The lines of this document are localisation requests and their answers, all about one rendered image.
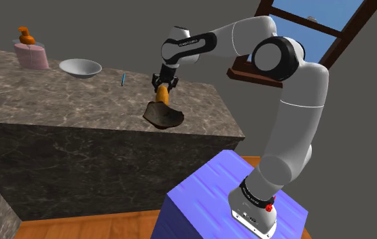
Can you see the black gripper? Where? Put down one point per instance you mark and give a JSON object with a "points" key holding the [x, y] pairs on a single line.
{"points": [[166, 73]]}

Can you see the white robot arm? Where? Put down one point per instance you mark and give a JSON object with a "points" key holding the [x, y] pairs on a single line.
{"points": [[294, 132]]}

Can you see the blue pen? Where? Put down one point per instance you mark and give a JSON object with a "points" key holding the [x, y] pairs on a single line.
{"points": [[123, 79]]}

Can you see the white bowl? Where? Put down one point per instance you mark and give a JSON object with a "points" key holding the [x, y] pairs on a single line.
{"points": [[81, 68]]}

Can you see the blue robot stand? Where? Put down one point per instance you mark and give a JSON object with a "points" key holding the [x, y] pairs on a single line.
{"points": [[201, 205]]}

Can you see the pink soap dispenser orange pump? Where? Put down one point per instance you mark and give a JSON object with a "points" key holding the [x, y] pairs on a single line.
{"points": [[31, 54]]}

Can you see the brown framed window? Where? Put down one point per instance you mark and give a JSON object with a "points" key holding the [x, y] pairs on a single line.
{"points": [[320, 36]]}

